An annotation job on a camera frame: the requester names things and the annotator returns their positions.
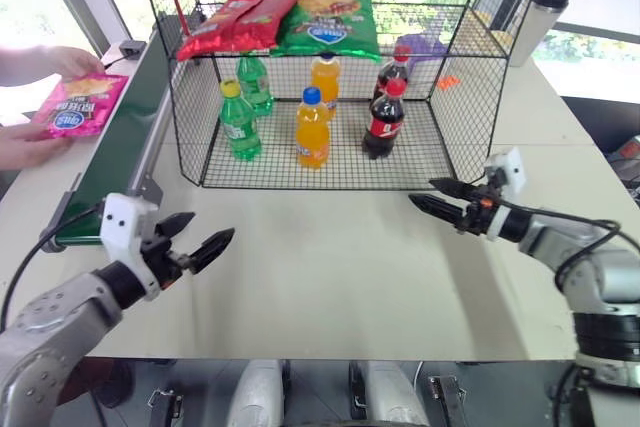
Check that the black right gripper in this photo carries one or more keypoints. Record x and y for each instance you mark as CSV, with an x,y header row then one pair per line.
x,y
480,209

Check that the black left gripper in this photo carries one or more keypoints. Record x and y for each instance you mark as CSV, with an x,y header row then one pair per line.
x,y
160,259

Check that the pink chip bag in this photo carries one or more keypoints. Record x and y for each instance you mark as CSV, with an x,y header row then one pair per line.
x,y
82,107

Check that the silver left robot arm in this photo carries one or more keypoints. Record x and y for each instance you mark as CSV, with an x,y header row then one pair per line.
x,y
55,317

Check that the person's left forearm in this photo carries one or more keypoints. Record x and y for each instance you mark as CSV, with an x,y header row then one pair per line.
x,y
25,66

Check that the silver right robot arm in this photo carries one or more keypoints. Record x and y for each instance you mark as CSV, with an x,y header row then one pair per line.
x,y
600,279

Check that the green conveyor belt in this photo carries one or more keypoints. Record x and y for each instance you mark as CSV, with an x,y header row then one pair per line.
x,y
127,127

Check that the person's right hand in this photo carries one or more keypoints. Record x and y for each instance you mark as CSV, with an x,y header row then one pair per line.
x,y
25,147

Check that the person's left hand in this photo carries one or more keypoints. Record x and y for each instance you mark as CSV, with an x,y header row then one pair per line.
x,y
75,62

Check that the cola bottle red cap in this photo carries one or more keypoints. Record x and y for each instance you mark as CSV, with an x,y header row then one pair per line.
x,y
395,72
384,122

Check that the green soda bottle yellow cap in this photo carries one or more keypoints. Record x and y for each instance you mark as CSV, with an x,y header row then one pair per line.
x,y
240,129

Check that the small orange plastic piece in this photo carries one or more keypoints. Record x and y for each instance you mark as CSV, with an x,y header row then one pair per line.
x,y
447,82

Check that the orange soda bottle blue cap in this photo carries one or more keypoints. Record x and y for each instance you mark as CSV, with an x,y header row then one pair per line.
x,y
312,137
326,79

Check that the purple snack bag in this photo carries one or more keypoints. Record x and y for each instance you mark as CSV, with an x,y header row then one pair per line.
x,y
422,46

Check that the white tumbler black lid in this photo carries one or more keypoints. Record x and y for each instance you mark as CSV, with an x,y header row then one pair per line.
x,y
535,27

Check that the black power adapter box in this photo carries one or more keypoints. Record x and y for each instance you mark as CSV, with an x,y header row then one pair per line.
x,y
132,46

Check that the red chip bag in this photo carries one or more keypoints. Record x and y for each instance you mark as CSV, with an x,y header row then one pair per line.
x,y
215,32
265,17

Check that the green chip bag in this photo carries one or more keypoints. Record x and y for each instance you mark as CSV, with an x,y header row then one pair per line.
x,y
332,22

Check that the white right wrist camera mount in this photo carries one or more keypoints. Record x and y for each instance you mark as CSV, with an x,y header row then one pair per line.
x,y
512,169

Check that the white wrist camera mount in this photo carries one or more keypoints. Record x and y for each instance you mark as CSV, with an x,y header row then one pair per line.
x,y
512,169
122,227

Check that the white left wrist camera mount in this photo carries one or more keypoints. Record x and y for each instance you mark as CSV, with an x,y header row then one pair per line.
x,y
122,227

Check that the black metal bracket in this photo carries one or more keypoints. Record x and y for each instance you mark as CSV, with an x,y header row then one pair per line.
x,y
448,399
166,409

